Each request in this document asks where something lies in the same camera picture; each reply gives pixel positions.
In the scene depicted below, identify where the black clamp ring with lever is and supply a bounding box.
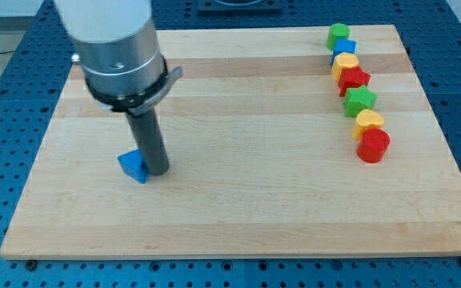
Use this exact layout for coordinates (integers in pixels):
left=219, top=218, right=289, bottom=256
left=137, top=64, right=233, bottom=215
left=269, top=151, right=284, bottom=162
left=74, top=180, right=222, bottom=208
left=85, top=66, right=183, bottom=116

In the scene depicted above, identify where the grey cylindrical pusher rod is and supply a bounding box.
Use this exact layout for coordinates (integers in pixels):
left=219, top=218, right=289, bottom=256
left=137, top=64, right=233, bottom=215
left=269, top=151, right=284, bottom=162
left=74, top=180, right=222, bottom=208
left=126, top=109, right=170, bottom=176

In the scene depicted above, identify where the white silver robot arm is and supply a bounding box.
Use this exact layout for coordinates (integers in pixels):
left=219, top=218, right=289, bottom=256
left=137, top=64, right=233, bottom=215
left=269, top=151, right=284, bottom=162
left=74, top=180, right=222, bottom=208
left=54, top=0, right=183, bottom=175

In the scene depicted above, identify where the blue triangle block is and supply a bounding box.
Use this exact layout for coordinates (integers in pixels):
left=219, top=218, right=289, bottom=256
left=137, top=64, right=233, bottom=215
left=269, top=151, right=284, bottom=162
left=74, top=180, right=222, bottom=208
left=117, top=149, right=148, bottom=184

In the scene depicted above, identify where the green star block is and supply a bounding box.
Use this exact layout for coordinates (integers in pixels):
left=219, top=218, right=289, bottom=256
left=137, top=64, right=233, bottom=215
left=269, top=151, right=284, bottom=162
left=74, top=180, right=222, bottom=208
left=343, top=85, right=378, bottom=118

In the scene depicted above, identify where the red star block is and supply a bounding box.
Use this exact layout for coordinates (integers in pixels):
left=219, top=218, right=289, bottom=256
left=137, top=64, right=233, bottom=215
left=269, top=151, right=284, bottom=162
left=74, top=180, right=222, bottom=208
left=338, top=66, right=371, bottom=98

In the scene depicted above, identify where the wooden board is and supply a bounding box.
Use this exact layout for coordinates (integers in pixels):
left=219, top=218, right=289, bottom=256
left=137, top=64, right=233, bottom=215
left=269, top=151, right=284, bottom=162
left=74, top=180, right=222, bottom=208
left=0, top=25, right=461, bottom=260

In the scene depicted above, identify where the yellow pentagon block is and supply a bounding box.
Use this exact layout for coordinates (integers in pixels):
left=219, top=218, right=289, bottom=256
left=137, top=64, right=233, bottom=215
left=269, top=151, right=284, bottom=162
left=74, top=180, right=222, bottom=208
left=331, top=52, right=359, bottom=82

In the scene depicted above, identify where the blue cube block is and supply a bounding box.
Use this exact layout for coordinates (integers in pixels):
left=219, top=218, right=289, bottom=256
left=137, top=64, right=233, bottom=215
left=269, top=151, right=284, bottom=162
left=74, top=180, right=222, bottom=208
left=330, top=38, right=357, bottom=66

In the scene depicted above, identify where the yellow heart block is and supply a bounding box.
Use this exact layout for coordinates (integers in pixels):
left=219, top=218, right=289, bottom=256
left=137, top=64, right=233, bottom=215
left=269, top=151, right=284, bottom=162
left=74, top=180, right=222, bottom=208
left=351, top=109, right=385, bottom=141

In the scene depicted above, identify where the green cylinder block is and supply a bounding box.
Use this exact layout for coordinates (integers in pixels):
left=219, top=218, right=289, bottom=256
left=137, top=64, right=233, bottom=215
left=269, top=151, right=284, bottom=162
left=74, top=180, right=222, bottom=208
left=326, top=22, right=351, bottom=50

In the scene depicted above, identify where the red cylinder block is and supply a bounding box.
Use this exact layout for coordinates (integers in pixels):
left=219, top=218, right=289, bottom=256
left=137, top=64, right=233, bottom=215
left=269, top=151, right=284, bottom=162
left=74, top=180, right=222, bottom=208
left=357, top=128, right=391, bottom=163

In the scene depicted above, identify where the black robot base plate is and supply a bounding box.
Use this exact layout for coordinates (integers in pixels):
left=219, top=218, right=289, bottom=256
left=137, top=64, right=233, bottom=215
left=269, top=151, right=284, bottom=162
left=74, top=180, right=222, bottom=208
left=196, top=0, right=283, bottom=14

